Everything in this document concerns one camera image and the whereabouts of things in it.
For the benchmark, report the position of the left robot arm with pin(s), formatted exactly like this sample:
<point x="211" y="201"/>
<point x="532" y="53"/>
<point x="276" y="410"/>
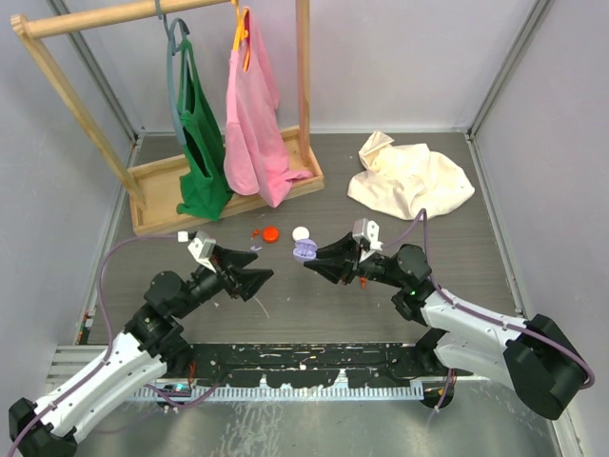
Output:
<point x="150" y="346"/>

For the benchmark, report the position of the cream satin cloth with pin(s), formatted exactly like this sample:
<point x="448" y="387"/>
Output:
<point x="401" y="180"/>

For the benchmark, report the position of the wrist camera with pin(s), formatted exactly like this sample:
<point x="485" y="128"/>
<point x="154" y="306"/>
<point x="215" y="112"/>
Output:
<point x="201" y="247"/>
<point x="367" y="234"/>

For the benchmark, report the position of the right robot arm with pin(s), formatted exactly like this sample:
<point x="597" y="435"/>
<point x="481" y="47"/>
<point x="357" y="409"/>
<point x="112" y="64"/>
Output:
<point x="532" y="357"/>

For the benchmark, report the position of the grey blue hanger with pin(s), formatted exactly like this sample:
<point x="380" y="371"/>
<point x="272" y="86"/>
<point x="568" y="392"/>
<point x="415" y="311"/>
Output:
<point x="173" y="48"/>

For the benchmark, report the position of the white earbud case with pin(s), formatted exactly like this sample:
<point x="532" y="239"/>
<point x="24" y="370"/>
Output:
<point x="300" y="233"/>

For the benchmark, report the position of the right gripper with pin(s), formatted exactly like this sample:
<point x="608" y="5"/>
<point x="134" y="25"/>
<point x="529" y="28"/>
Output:
<point x="341" y="259"/>

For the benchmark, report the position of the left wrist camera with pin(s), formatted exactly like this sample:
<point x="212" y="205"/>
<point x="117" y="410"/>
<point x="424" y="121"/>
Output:
<point x="201" y="247"/>

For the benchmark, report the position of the pink t-shirt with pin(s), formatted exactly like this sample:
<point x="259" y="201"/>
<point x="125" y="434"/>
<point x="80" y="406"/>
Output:
<point x="256" y="161"/>

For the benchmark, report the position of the wooden clothes rack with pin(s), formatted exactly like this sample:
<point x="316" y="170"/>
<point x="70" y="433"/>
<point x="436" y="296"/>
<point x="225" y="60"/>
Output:
<point x="153" y="188"/>

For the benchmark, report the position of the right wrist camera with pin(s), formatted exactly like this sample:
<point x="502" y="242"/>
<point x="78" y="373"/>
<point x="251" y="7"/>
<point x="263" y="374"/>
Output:
<point x="367" y="234"/>

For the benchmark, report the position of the lilac earbud case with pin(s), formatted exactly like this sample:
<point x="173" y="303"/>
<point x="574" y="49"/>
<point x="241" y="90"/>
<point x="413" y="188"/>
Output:
<point x="305" y="250"/>

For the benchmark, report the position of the orange yellow hanger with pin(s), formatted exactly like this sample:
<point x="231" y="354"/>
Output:
<point x="241" y="40"/>

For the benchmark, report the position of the slotted cable duct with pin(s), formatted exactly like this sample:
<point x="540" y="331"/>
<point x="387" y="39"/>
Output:
<point x="339" y="391"/>

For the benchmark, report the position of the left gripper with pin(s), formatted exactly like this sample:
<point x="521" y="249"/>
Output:
<point x="247" y="282"/>

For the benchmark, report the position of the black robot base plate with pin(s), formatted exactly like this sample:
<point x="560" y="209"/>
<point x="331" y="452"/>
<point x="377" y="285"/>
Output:
<point x="374" y="365"/>

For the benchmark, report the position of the green t-shirt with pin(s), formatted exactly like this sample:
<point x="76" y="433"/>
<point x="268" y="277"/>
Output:
<point x="205" y="190"/>

